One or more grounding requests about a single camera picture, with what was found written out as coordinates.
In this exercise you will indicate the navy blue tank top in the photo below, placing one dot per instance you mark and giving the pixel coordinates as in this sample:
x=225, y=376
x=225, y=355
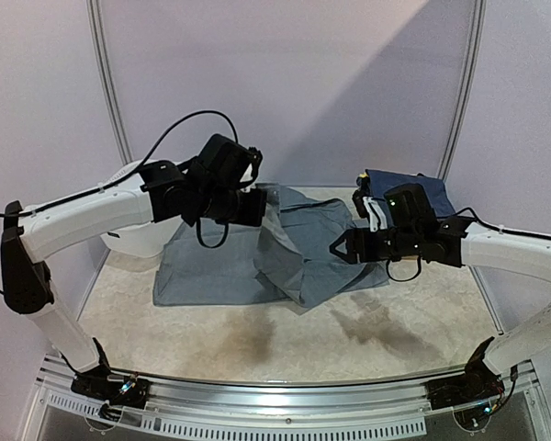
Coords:
x=380, y=182

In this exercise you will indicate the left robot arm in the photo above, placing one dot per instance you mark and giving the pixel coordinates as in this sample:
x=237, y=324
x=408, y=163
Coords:
x=136, y=214

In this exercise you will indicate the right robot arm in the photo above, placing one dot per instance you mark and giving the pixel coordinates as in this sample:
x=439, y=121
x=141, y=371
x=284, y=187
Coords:
x=459, y=240

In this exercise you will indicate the front aluminium rail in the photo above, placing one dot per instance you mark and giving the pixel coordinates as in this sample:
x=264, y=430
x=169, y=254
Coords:
x=187, y=409

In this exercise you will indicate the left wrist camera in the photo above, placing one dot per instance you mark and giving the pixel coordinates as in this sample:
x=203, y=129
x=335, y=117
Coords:
x=225, y=163

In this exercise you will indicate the grey denim cloth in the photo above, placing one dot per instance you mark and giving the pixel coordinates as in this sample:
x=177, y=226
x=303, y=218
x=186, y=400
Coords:
x=286, y=259

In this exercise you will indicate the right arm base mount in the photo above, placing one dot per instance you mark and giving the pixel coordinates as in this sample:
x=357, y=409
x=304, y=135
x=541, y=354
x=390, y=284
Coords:
x=476, y=394

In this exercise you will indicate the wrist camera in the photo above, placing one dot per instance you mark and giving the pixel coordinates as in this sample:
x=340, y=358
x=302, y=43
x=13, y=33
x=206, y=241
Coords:
x=225, y=163
x=409, y=207

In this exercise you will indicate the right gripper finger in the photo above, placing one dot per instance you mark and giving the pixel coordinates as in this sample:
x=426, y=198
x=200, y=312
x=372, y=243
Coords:
x=343, y=247
x=368, y=208

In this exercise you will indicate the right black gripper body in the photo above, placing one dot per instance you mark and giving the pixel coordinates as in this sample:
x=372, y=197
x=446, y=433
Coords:
x=357, y=244

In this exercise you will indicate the right aluminium corner post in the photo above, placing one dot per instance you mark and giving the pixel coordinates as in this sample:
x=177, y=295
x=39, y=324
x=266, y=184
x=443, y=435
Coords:
x=465, y=85

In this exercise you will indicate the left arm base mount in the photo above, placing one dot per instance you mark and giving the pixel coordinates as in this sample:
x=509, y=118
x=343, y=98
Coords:
x=115, y=391

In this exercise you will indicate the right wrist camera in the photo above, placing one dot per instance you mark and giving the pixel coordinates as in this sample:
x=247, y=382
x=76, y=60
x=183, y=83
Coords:
x=409, y=207

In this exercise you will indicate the white plastic wash basin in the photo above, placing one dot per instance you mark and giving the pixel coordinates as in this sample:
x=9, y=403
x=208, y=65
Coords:
x=144, y=240

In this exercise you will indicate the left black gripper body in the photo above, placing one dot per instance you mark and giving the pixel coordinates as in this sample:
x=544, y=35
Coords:
x=220, y=206

